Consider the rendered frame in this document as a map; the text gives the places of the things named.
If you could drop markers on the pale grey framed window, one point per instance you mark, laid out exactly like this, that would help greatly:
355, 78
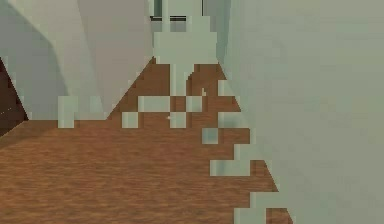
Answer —
176, 10

